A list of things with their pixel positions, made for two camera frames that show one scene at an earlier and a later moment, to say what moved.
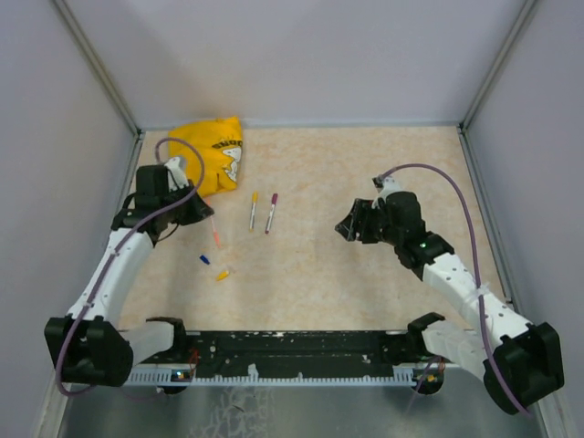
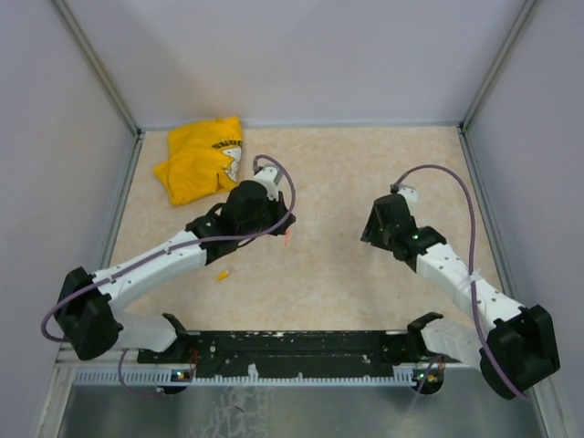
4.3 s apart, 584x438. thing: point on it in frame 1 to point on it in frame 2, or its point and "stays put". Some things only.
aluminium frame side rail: (490, 222) stays put
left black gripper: (199, 209) to (279, 208)
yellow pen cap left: (223, 276) stays put
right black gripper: (358, 221) to (370, 234)
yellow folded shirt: (220, 143) stays put
